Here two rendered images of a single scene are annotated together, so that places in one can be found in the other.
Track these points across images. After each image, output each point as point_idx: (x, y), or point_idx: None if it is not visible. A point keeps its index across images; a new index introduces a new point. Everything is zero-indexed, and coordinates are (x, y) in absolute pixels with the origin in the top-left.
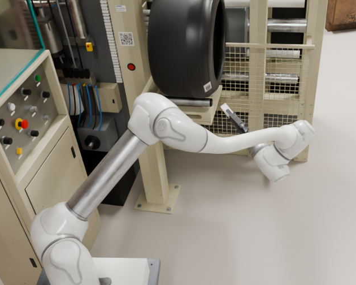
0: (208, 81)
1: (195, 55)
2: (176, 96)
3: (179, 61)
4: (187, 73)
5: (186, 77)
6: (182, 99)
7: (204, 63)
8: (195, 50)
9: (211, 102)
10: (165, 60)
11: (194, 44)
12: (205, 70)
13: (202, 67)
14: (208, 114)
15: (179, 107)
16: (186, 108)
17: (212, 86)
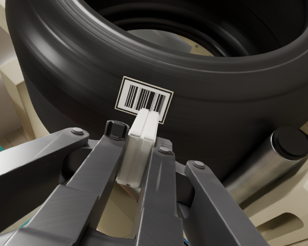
0: (118, 82)
1: (18, 45)
2: (222, 182)
3: (35, 95)
4: (56, 107)
5: (71, 121)
6: (226, 183)
7: (42, 41)
8: (12, 34)
9: (278, 143)
10: (41, 117)
11: (8, 28)
12: (65, 56)
13: (46, 59)
14: (303, 195)
15: (250, 207)
16: (258, 203)
17: (167, 86)
